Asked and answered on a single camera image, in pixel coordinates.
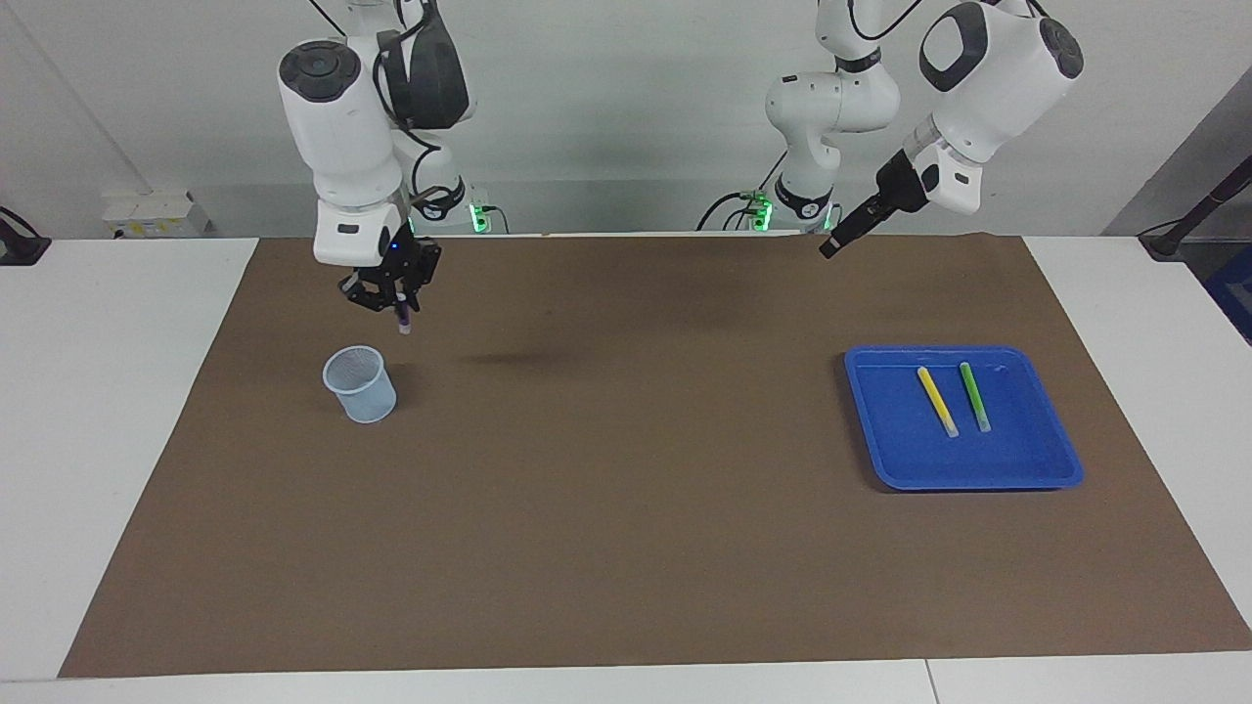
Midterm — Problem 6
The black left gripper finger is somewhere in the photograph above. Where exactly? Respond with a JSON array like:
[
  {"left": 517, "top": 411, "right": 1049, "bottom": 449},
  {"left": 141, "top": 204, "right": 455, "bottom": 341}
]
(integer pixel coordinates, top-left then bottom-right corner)
[{"left": 819, "top": 194, "right": 887, "bottom": 260}]

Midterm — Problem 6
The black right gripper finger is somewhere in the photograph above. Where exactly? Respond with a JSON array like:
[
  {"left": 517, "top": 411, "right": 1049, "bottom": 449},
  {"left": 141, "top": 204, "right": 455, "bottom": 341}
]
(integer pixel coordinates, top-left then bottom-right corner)
[
  {"left": 393, "top": 264, "right": 429, "bottom": 316},
  {"left": 338, "top": 274, "right": 394, "bottom": 315}
]

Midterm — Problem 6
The yellow pen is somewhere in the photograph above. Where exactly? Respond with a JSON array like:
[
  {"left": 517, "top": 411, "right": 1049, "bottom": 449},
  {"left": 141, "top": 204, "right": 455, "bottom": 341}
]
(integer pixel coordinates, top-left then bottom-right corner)
[{"left": 917, "top": 367, "right": 961, "bottom": 439}]

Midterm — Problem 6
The green pen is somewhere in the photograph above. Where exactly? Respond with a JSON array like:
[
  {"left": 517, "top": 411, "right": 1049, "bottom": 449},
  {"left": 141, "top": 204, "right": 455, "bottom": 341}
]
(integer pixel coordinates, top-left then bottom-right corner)
[{"left": 959, "top": 362, "right": 993, "bottom": 434}]

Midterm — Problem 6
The pale blue mesh cup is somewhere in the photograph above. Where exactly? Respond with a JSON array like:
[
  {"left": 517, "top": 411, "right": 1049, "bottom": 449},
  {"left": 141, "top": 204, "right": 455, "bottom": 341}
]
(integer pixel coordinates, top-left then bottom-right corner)
[{"left": 322, "top": 344, "right": 399, "bottom": 424}]

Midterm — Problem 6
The white power strip box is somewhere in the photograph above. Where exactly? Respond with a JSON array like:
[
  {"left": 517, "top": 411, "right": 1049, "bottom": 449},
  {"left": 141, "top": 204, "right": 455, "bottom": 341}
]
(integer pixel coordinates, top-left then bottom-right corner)
[{"left": 101, "top": 191, "right": 211, "bottom": 241}]

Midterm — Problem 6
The black stand pole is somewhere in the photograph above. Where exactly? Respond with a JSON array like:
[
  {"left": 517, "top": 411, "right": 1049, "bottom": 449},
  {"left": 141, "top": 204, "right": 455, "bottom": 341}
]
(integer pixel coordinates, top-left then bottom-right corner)
[{"left": 1138, "top": 156, "right": 1252, "bottom": 261}]

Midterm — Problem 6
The blue plastic tray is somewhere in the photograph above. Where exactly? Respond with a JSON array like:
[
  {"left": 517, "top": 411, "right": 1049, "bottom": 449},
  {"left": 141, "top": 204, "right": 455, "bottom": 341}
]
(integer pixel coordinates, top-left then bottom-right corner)
[{"left": 843, "top": 344, "right": 1085, "bottom": 492}]

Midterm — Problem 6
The brown table mat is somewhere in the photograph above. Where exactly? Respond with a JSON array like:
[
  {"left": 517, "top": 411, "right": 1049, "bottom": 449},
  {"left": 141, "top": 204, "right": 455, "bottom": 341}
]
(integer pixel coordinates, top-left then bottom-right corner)
[{"left": 59, "top": 233, "right": 1252, "bottom": 679}]

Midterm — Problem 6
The blue crate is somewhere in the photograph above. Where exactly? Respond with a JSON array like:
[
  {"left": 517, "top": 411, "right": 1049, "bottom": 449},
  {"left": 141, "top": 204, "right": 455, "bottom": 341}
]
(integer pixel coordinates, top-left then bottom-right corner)
[{"left": 1203, "top": 244, "right": 1252, "bottom": 345}]

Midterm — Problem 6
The black table clamp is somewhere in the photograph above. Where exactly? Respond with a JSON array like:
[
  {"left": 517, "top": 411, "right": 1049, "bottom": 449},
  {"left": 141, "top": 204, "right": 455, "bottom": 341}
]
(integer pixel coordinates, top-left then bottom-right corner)
[{"left": 0, "top": 205, "right": 52, "bottom": 267}]

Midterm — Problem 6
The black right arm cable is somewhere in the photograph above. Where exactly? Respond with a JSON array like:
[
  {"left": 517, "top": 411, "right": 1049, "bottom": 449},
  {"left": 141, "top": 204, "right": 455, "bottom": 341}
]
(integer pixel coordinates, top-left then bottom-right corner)
[{"left": 308, "top": 0, "right": 443, "bottom": 212}]

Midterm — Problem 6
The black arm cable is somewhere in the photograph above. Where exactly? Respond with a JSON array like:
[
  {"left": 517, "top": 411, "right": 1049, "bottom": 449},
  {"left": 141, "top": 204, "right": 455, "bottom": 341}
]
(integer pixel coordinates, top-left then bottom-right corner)
[
  {"left": 847, "top": 0, "right": 926, "bottom": 46},
  {"left": 308, "top": 0, "right": 443, "bottom": 212}
]

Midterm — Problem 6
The black left base cable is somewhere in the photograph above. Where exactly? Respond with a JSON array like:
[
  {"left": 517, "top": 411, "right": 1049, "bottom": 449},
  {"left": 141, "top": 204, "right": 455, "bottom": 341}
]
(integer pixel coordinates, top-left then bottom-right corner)
[{"left": 696, "top": 147, "right": 789, "bottom": 234}]

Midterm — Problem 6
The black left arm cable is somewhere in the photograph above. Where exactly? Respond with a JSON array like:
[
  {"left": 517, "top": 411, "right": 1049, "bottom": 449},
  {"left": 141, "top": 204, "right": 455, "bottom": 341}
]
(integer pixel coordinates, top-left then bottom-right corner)
[{"left": 847, "top": 0, "right": 926, "bottom": 46}]

